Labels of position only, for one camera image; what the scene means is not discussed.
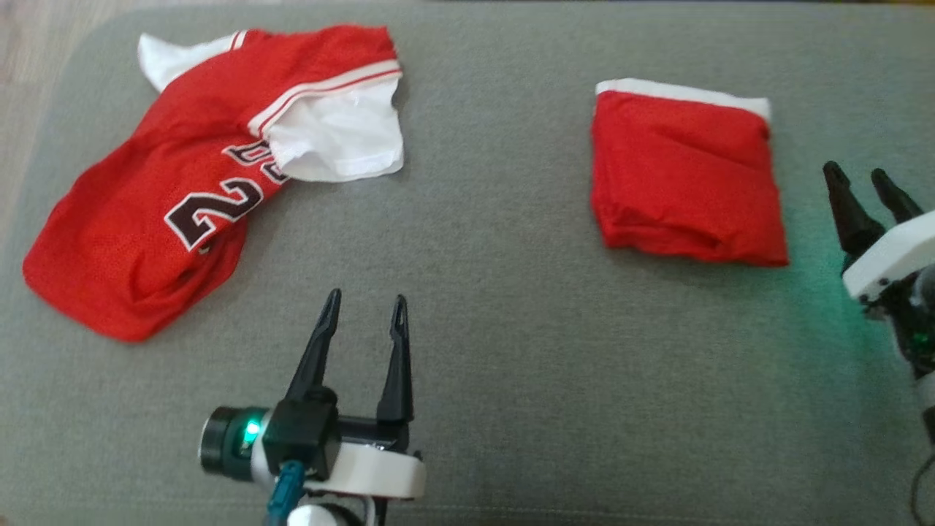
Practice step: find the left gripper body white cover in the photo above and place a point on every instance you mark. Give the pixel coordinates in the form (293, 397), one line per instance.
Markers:
(372, 471)

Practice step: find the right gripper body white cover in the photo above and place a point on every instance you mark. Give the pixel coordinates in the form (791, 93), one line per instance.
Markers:
(895, 256)

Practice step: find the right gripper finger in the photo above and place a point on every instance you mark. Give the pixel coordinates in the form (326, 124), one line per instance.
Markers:
(897, 199)
(855, 215)

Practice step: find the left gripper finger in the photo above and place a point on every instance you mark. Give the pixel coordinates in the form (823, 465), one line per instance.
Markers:
(398, 372)
(318, 351)

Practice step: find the red shorts with white band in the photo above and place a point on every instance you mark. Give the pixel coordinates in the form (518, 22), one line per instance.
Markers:
(679, 183)

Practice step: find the red white basketball jersey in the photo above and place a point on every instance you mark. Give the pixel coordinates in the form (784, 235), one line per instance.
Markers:
(131, 219)

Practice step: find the large grey sofa seat cushion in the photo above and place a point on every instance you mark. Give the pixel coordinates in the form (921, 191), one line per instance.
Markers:
(511, 329)

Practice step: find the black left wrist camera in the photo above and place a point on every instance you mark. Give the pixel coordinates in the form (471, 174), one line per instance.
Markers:
(303, 431)

